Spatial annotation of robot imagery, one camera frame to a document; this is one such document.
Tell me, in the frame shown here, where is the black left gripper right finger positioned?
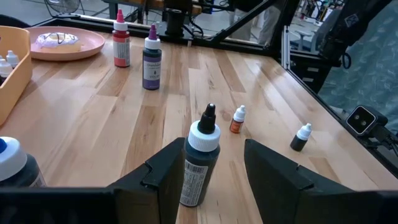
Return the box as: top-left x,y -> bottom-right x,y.
244,139 -> 358,224

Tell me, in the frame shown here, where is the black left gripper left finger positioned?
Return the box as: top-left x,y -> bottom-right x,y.
107,137 -> 187,224

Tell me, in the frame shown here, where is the large black food coloring bottle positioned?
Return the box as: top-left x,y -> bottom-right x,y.
179,103 -> 222,208

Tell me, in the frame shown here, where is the small green label dropper bottle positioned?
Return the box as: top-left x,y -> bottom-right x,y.
289,123 -> 313,152

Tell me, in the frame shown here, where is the small orange-red dropper bottle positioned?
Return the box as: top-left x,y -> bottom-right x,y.
229,105 -> 247,134

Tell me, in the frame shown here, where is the large violet food coloring bottle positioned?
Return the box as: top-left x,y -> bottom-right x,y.
142,24 -> 163,91

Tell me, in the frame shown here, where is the large blue food coloring bottle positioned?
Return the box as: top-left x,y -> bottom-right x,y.
0,136 -> 47,188

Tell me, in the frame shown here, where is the large red food coloring bottle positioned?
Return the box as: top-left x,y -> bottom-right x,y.
112,9 -> 131,68

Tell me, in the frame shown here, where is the pink plate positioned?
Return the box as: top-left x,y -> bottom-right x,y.
25,26 -> 106,62

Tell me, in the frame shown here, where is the person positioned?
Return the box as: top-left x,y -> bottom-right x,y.
228,0 -> 282,46

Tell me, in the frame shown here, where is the yellow plastic bin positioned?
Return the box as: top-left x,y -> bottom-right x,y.
0,25 -> 33,127

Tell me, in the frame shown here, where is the white iced donut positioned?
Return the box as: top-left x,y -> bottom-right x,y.
34,32 -> 84,53

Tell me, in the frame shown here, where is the floor fan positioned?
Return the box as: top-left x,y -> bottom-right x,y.
43,0 -> 82,15

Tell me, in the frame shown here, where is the black table-level camera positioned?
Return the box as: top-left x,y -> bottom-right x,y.
345,105 -> 389,137

